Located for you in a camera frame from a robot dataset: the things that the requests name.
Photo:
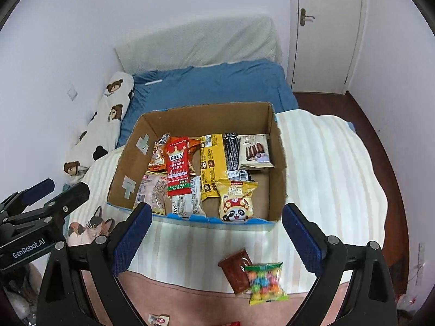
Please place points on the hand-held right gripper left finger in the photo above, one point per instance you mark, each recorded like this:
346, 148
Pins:
132, 234

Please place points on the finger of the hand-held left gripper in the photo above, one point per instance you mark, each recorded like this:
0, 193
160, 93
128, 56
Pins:
37, 186
71, 195

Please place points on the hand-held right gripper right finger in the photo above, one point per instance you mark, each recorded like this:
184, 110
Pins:
302, 241

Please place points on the translucent snack packet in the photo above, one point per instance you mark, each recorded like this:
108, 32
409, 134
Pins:
153, 190

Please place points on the colourful candy ball packet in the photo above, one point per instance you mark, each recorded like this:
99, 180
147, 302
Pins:
265, 283

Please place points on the white grey snack packet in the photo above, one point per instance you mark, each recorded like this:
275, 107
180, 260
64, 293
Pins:
187, 202

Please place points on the dark red snack packet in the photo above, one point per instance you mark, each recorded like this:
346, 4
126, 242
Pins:
232, 271

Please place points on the yellow panda snack packet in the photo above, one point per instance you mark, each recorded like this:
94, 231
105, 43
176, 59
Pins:
236, 203

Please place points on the long red snack packet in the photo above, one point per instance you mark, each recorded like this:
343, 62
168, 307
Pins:
178, 169

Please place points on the orange panda snack packet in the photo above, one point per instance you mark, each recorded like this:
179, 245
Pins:
157, 158
193, 152

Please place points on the printed cardboard box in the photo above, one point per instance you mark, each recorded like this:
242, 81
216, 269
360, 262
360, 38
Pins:
275, 163

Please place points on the small green white packet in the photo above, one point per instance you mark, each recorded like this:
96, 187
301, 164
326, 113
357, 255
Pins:
158, 320

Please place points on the white chocolate biscuit packet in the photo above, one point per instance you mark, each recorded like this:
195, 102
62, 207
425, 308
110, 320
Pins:
255, 152

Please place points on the long yellow snack packet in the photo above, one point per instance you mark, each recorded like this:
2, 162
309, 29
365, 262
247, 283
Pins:
210, 163

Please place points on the small red snack packet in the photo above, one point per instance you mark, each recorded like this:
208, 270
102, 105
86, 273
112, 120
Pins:
232, 324

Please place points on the long black snack packet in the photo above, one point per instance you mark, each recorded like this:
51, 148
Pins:
232, 156

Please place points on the cat printed blanket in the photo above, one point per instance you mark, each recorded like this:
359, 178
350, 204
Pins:
323, 176

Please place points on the bear print long pillow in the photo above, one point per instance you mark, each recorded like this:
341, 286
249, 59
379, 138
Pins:
108, 115

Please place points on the thin white stick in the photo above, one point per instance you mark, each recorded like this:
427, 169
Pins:
153, 83

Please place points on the blue bed sheet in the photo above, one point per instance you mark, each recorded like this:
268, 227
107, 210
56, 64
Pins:
210, 85

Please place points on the grey padded headboard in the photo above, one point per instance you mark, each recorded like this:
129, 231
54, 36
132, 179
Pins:
204, 40

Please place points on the white door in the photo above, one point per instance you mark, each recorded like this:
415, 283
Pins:
329, 34

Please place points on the white wall socket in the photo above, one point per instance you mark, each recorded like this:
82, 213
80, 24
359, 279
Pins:
72, 92

